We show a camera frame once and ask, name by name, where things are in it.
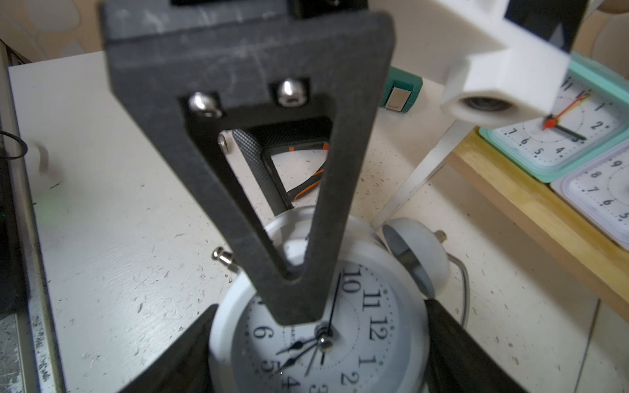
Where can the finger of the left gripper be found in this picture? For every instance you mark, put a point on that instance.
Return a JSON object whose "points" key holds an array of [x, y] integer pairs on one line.
{"points": [[260, 144], [278, 75]]}

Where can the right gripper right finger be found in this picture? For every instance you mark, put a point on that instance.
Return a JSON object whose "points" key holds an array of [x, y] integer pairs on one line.
{"points": [[456, 362]]}

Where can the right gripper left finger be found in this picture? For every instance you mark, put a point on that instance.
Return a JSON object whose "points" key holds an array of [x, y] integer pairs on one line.
{"points": [[184, 366]]}

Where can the white twin-bell clock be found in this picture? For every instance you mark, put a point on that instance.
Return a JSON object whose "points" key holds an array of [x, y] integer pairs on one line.
{"points": [[373, 336]]}

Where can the lilac square alarm clock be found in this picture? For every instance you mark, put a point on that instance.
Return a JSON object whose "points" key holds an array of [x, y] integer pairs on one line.
{"points": [[598, 190]]}

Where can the mint square alarm clock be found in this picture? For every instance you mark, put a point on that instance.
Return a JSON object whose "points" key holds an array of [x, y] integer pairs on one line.
{"points": [[590, 115]]}

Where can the wooden two-tier shelf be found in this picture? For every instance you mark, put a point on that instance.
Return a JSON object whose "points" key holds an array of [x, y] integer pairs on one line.
{"points": [[580, 247]]}

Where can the orange black pliers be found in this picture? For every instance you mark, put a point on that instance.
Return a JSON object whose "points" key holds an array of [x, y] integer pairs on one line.
{"points": [[307, 186]]}

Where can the green plastic tool case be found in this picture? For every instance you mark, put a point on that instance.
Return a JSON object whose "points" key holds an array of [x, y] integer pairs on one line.
{"points": [[401, 90]]}

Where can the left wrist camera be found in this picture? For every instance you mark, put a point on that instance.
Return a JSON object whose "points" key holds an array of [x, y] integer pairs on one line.
{"points": [[500, 62]]}

